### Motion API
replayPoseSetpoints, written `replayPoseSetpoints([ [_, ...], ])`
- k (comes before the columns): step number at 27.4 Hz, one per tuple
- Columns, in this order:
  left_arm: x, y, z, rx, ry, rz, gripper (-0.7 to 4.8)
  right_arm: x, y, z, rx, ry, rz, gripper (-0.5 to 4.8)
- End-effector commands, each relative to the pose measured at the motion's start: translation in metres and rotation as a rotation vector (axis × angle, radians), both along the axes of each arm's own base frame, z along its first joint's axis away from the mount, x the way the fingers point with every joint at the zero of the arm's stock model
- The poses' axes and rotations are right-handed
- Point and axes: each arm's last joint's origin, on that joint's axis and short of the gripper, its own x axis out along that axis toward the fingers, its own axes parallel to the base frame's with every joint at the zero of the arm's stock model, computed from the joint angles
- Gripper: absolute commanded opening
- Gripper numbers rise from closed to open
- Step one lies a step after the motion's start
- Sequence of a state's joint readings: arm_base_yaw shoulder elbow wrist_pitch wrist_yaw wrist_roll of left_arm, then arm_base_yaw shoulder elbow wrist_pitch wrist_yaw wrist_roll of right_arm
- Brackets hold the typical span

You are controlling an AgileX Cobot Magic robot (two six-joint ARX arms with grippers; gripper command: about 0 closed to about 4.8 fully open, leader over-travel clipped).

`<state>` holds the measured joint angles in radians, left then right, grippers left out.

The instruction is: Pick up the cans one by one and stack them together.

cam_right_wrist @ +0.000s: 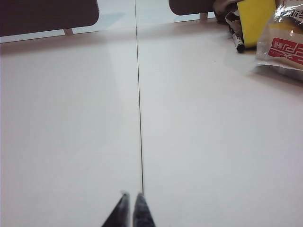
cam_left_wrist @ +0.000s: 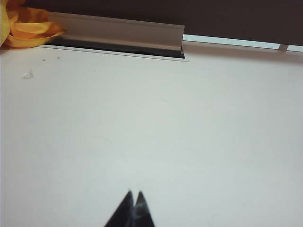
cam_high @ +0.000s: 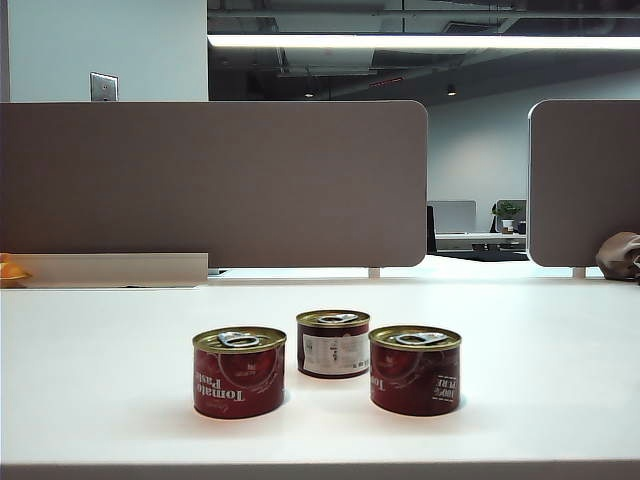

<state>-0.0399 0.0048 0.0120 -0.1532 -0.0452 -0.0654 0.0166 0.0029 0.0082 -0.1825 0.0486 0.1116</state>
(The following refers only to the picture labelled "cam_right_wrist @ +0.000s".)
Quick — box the crumpled printed wrapper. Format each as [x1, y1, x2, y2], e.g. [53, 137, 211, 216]
[224, 11, 241, 38]

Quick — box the crumpled brown paper bag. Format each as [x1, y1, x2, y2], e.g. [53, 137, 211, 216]
[212, 0, 240, 24]

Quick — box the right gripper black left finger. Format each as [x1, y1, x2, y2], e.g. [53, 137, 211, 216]
[101, 190, 131, 227]

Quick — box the clear snack bag red label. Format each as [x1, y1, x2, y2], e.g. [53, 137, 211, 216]
[253, 0, 303, 74]

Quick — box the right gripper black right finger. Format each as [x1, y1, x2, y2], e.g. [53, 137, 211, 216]
[132, 192, 156, 227]

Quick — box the black marker pen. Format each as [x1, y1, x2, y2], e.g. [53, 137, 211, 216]
[228, 26, 246, 53]

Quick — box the yellow sponge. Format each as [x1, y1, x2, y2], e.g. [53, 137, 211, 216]
[237, 0, 277, 50]

